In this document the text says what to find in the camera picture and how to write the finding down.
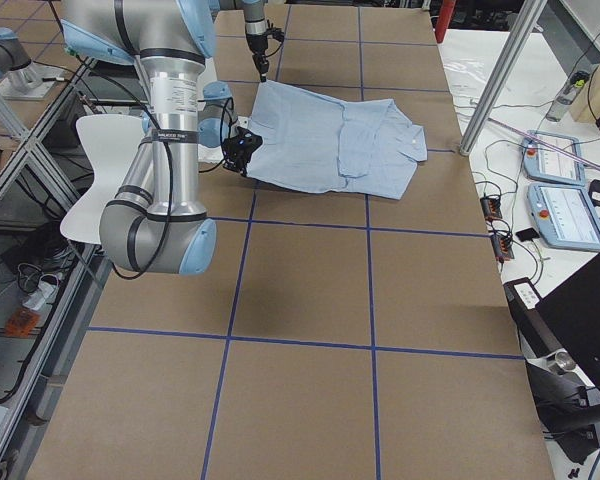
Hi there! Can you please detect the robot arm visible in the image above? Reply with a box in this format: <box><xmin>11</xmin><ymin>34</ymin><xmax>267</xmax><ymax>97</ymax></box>
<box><xmin>219</xmin><ymin>0</ymin><xmax>285</xmax><ymax>83</ymax></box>
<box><xmin>61</xmin><ymin>1</ymin><xmax>278</xmax><ymax>280</ymax></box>

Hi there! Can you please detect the clear plastic bag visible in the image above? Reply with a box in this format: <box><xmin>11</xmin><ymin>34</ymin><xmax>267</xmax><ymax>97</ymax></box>
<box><xmin>440</xmin><ymin>48</ymin><xmax>492</xmax><ymax>108</ymax></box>

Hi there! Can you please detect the lower teach pendant tablet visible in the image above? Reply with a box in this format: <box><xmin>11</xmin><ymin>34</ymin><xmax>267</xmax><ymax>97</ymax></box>
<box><xmin>527</xmin><ymin>182</ymin><xmax>600</xmax><ymax>252</ymax></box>

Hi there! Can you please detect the red cylinder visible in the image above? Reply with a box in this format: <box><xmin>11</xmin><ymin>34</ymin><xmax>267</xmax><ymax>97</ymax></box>
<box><xmin>434</xmin><ymin>0</ymin><xmax>456</xmax><ymax>44</ymax></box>

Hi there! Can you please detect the black power adapter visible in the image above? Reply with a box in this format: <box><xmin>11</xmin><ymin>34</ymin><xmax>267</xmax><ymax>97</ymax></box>
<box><xmin>588</xmin><ymin>179</ymin><xmax>600</xmax><ymax>207</ymax></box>

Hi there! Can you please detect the teach pendant tablet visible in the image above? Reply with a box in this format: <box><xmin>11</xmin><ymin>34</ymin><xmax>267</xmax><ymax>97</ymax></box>
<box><xmin>527</xmin><ymin>182</ymin><xmax>600</xmax><ymax>252</ymax></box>
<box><xmin>522</xmin><ymin>130</ymin><xmax>585</xmax><ymax>186</ymax></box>

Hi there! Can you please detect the upper teach pendant tablet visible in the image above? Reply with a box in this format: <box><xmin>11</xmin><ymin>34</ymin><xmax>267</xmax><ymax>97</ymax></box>
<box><xmin>522</xmin><ymin>130</ymin><xmax>585</xmax><ymax>186</ymax></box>

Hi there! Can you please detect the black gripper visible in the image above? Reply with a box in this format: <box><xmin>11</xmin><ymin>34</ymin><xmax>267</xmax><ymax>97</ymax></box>
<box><xmin>221</xmin><ymin>126</ymin><xmax>263</xmax><ymax>176</ymax></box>
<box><xmin>247</xmin><ymin>28</ymin><xmax>285</xmax><ymax>82</ymax></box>

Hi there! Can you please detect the plastic water bottle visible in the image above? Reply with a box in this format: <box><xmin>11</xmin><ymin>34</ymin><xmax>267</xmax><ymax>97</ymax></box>
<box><xmin>545</xmin><ymin>70</ymin><xmax>591</xmax><ymax>122</ymax></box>

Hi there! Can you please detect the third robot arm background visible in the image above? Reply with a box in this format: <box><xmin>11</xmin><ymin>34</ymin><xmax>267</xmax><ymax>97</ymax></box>
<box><xmin>0</xmin><ymin>27</ymin><xmax>65</xmax><ymax>100</ymax></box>

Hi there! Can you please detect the black laptop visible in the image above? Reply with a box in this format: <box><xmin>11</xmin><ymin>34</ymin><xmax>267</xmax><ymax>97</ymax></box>
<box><xmin>503</xmin><ymin>252</ymin><xmax>600</xmax><ymax>389</ymax></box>

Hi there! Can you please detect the light blue button shirt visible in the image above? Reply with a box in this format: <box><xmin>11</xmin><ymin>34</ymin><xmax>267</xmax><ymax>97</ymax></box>
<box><xmin>247</xmin><ymin>81</ymin><xmax>428</xmax><ymax>200</ymax></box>

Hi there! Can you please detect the aluminium frame post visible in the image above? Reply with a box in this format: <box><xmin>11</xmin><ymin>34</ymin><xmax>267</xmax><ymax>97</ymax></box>
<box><xmin>458</xmin><ymin>0</ymin><xmax>547</xmax><ymax>156</ymax></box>

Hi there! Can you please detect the white plastic chair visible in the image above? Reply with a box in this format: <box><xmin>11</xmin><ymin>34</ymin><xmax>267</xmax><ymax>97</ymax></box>
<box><xmin>60</xmin><ymin>114</ymin><xmax>144</xmax><ymax>244</ymax></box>

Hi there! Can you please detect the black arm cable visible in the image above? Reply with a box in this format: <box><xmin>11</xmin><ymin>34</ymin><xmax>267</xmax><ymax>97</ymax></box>
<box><xmin>79</xmin><ymin>49</ymin><xmax>236</xmax><ymax>280</ymax></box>

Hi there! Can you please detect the orange box on floor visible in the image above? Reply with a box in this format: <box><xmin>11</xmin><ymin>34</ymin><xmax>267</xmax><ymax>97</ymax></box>
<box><xmin>4</xmin><ymin>308</ymin><xmax>40</xmax><ymax>338</ymax></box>

